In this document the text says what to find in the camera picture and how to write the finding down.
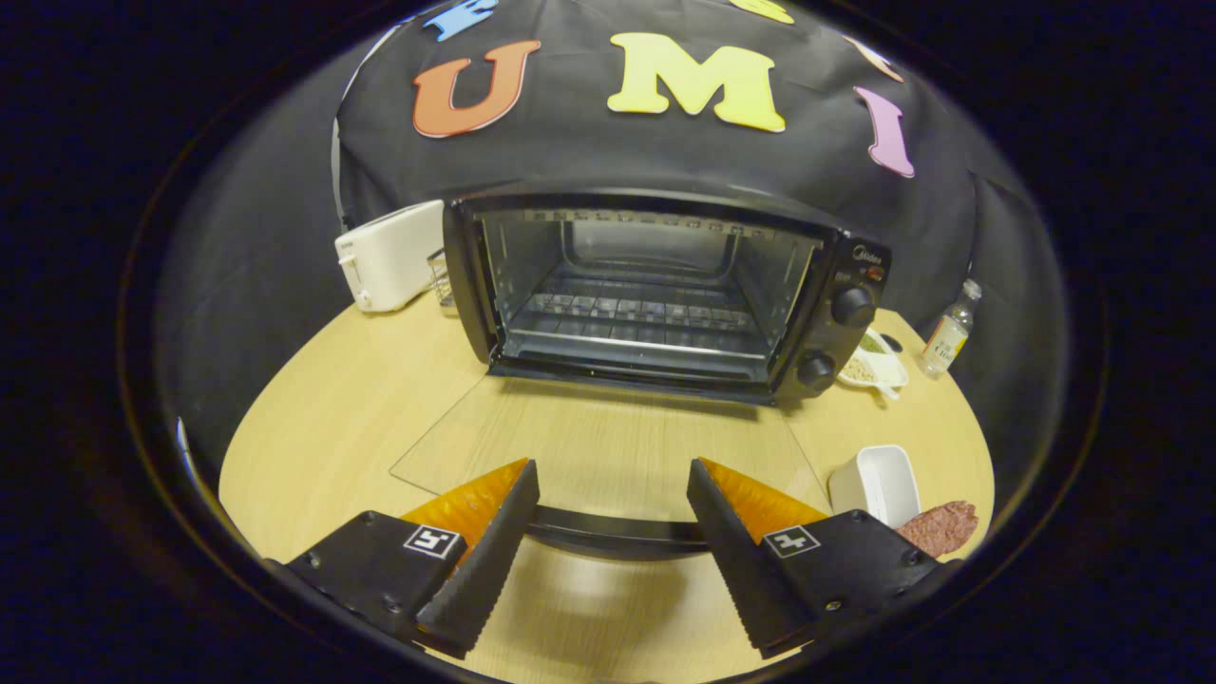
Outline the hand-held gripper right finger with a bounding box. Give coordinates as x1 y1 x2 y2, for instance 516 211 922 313
686 458 960 661

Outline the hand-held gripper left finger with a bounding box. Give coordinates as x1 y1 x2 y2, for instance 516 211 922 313
266 459 542 661

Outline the brown meat steak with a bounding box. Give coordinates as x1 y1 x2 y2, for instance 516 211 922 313
895 501 979 560

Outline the black toaster oven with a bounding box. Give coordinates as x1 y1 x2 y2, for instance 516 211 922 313
389 190 894 561

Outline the white bread toaster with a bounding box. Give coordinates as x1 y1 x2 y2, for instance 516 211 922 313
334 199 447 314

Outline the white rectangular dish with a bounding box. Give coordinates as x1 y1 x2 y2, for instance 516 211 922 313
828 445 921 530

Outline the white divided seasoning dish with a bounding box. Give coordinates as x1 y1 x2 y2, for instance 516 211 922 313
836 326 910 401

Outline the clear glass bottle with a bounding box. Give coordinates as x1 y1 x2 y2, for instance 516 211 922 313
918 278 983 381

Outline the small wire rack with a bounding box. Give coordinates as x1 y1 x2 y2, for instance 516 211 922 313
427 249 456 311

